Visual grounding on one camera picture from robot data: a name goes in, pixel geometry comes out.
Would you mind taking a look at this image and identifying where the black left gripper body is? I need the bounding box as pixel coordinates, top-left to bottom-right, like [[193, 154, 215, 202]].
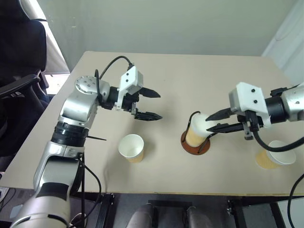
[[121, 92, 141, 116]]

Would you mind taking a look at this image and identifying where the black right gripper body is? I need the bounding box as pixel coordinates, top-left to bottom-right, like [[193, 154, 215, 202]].
[[237, 111, 265, 141]]

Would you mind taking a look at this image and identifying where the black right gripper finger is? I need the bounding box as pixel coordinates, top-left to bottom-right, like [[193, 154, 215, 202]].
[[205, 107, 232, 122], [206, 122, 247, 133]]

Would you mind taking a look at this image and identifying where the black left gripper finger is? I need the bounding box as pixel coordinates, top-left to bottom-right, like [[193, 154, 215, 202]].
[[139, 87, 161, 98], [134, 111, 163, 122]]

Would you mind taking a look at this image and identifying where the tan paper cup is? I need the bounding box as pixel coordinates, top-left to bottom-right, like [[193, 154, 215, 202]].
[[185, 113, 216, 146], [118, 134, 145, 164], [256, 140, 297, 170]]

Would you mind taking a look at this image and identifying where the white leaning board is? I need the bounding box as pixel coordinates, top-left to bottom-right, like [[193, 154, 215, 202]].
[[20, 0, 71, 75]]

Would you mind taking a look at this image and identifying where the grey rounded shape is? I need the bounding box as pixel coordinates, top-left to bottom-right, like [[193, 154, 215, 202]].
[[127, 203, 155, 228], [186, 206, 213, 228]]

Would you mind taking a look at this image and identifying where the white box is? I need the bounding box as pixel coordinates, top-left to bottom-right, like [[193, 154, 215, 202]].
[[276, 196, 304, 228]]

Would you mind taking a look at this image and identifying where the black office chair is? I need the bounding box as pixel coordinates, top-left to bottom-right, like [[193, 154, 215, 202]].
[[0, 0, 52, 171]]

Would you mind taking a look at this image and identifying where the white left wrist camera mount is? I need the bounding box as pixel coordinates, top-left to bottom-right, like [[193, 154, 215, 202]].
[[116, 66, 144, 111]]

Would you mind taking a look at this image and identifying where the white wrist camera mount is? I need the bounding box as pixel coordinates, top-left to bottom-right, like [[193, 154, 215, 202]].
[[116, 66, 144, 111], [228, 82, 272, 129]]

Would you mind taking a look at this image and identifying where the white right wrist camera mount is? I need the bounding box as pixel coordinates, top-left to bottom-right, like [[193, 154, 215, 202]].
[[228, 82, 272, 129]]

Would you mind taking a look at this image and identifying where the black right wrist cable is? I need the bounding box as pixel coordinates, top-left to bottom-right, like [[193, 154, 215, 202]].
[[252, 128, 304, 152]]

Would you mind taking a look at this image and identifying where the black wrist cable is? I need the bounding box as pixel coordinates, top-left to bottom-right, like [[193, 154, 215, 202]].
[[94, 56, 135, 105], [252, 128, 304, 152]]

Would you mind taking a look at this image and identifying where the wire cup holder brown base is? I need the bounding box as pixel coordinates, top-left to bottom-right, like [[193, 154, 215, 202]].
[[180, 111, 212, 156]]

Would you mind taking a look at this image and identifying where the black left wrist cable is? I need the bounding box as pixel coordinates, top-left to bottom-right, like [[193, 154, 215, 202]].
[[94, 56, 135, 105]]

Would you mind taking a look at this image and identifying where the black cable tie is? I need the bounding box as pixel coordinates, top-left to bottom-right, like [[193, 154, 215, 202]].
[[87, 134, 107, 141]]

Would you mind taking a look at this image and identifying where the black hanging cable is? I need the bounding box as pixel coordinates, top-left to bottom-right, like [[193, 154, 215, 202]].
[[287, 174, 304, 228]]

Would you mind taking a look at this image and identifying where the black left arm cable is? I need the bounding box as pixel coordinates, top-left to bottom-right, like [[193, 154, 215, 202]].
[[71, 152, 103, 228]]

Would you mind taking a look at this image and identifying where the black table frame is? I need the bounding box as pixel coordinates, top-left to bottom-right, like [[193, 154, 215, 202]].
[[68, 191, 289, 228]]

